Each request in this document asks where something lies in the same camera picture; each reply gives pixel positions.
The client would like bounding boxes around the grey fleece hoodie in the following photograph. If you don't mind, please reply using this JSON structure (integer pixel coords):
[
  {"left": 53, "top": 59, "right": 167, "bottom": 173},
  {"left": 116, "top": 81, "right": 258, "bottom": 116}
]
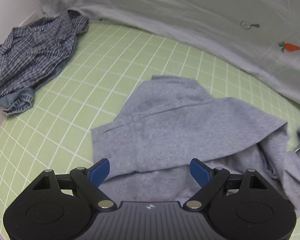
[{"left": 91, "top": 76, "right": 300, "bottom": 215}]

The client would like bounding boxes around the green grid mat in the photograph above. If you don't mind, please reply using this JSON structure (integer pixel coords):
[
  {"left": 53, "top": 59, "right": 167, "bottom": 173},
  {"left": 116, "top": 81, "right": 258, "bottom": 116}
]
[{"left": 0, "top": 23, "right": 300, "bottom": 239}]

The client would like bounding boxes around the blue checked shirt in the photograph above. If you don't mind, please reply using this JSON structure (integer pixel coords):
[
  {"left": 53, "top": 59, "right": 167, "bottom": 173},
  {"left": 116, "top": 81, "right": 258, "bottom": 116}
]
[{"left": 0, "top": 10, "right": 89, "bottom": 96}]

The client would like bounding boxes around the light grey carrot storage bag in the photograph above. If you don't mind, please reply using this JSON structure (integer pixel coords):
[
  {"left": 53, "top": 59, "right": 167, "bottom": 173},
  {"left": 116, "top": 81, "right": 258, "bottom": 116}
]
[{"left": 38, "top": 0, "right": 300, "bottom": 104}]

